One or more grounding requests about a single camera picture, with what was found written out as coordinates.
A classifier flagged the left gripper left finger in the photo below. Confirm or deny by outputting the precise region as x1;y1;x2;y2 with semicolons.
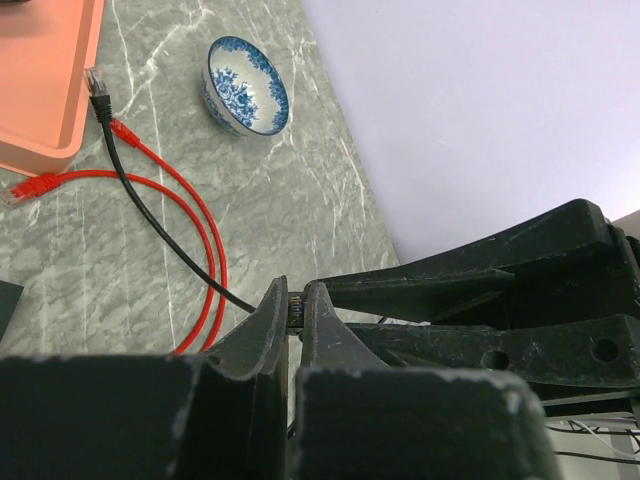
1;277;288;479

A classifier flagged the blue white porcelain bowl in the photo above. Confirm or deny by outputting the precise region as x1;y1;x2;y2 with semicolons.
200;36;290;137

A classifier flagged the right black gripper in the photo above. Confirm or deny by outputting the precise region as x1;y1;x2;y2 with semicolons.
319;199;639;418

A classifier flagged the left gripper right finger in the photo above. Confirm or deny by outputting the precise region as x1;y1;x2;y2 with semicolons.
294;282;561;479

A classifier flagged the salmon plastic tray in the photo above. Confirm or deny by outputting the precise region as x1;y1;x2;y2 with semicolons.
0;0;104;176

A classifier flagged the black ethernet cable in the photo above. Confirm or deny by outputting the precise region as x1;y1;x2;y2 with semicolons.
83;64;306;329

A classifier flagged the red ethernet cable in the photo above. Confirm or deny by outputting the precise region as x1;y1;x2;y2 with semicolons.
109;118;230;355
0;169;216;355

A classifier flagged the black network switch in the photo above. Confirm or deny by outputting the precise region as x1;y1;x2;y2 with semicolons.
0;281;24;340

